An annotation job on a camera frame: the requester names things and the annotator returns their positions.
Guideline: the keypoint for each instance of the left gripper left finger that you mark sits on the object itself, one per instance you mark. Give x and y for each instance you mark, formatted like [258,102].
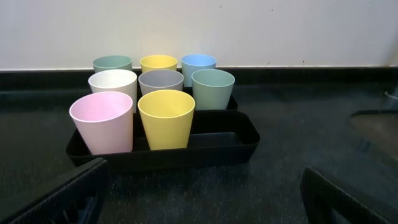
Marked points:
[84,180]

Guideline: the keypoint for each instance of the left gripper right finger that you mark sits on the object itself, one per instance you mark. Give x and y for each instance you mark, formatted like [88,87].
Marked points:
[323,199]

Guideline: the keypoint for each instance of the pink cup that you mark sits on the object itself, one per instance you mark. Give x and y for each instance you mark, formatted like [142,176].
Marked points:
[104,130]

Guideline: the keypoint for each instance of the yellow cup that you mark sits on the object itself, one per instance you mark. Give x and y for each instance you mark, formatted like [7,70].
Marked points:
[158,63]
[168,124]

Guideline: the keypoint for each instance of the steel sink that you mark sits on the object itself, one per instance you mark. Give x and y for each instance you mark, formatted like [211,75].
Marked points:
[382,130]

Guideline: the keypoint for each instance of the white cup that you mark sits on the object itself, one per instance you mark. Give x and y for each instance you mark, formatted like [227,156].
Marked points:
[113,82]

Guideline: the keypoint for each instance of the green cup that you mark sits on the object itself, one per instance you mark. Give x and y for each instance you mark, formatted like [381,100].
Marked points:
[112,62]
[213,93]

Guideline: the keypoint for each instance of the steel tap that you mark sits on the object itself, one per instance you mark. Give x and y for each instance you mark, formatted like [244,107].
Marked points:
[392,95]

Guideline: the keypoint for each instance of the grey cup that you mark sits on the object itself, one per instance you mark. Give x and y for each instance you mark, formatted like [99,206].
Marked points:
[160,81]

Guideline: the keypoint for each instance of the blue cup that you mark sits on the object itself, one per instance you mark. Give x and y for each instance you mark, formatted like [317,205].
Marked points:
[197,67]

